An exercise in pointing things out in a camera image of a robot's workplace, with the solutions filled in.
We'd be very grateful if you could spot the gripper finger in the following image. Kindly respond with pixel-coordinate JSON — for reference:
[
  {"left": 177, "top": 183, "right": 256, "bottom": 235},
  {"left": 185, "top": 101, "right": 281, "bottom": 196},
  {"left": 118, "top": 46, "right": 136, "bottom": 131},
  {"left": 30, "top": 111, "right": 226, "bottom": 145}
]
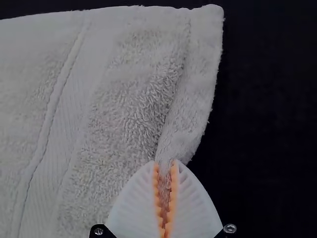
[
  {"left": 167, "top": 159, "right": 238, "bottom": 238},
  {"left": 90, "top": 160, "right": 163, "bottom": 238}
]

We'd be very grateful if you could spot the pale towel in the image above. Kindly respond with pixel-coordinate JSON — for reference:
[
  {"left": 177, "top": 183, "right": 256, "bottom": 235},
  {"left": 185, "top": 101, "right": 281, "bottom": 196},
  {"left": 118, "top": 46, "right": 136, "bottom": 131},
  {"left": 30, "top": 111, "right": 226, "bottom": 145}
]
[{"left": 0, "top": 3, "right": 225, "bottom": 238}]

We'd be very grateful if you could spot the black mat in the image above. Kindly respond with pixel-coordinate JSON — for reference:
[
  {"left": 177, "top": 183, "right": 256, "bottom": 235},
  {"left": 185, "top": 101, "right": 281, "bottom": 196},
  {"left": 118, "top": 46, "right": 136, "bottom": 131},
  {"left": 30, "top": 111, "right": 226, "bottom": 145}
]
[{"left": 0, "top": 0, "right": 317, "bottom": 238}]

